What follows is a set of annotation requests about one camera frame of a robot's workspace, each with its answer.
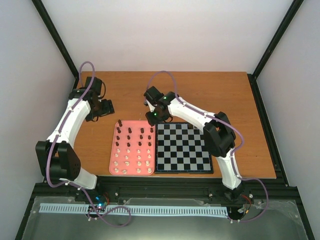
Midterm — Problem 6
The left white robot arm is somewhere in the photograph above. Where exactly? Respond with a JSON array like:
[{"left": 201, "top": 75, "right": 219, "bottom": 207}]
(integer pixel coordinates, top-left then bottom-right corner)
[{"left": 35, "top": 77, "right": 115, "bottom": 202}]

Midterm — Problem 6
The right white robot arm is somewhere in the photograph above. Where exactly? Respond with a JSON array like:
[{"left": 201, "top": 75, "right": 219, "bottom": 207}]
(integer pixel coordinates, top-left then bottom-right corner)
[{"left": 143, "top": 86, "right": 244, "bottom": 202}]

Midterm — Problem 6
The black and white chessboard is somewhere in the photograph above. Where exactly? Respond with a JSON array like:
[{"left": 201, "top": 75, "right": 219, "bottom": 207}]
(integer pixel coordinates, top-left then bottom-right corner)
[{"left": 155, "top": 122, "right": 214, "bottom": 174}]

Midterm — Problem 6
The pink plastic tray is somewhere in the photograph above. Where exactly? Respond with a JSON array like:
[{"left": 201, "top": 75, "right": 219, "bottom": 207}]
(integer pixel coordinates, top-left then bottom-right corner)
[{"left": 109, "top": 120, "right": 156, "bottom": 177}]

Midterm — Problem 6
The black aluminium base frame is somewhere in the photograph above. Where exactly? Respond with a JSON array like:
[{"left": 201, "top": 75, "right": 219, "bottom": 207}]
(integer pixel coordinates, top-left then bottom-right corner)
[{"left": 16, "top": 74, "right": 315, "bottom": 240}]

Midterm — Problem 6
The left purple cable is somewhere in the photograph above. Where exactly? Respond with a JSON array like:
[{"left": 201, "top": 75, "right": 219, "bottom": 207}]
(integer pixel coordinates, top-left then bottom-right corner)
[{"left": 46, "top": 61, "right": 132, "bottom": 228}]

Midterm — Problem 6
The left black frame post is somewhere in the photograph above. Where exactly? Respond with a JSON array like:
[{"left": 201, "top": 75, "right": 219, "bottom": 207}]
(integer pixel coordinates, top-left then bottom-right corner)
[{"left": 31, "top": 0, "right": 79, "bottom": 80}]

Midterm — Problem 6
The black frame post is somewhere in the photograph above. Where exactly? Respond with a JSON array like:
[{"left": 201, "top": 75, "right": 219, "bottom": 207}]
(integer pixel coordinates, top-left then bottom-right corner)
[
  {"left": 31, "top": 0, "right": 79, "bottom": 80},
  {"left": 251, "top": 0, "right": 305, "bottom": 79}
]

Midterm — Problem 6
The light blue cable duct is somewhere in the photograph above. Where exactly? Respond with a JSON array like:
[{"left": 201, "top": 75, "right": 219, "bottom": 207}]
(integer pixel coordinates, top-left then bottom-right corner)
[{"left": 38, "top": 203, "right": 228, "bottom": 218}]

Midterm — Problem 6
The right black frame post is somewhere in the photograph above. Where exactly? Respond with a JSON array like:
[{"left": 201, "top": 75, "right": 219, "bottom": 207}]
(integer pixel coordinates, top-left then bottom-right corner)
[{"left": 251, "top": 0, "right": 305, "bottom": 79}]

